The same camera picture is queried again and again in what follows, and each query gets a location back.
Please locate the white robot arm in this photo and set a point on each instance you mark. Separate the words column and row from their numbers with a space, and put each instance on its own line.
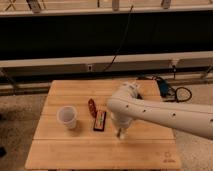
column 191, row 118

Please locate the white wall outlet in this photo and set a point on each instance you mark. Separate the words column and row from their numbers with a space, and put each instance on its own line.
column 90, row 68

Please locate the wooden folding table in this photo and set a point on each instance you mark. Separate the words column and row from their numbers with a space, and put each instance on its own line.
column 55, row 147

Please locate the brown oval wooden piece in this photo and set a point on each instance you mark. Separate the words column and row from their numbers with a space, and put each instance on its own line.
column 92, row 107

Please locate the white sponge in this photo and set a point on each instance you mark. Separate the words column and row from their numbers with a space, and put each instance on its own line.
column 120, row 135

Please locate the translucent white cup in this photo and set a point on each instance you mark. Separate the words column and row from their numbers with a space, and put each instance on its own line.
column 67, row 115

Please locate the dark red snack bar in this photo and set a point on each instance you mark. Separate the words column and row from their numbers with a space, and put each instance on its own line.
column 99, row 124

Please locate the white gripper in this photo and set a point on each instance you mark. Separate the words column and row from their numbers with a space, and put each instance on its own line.
column 121, row 123

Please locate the blue device on floor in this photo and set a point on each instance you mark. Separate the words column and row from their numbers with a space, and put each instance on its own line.
column 164, row 87

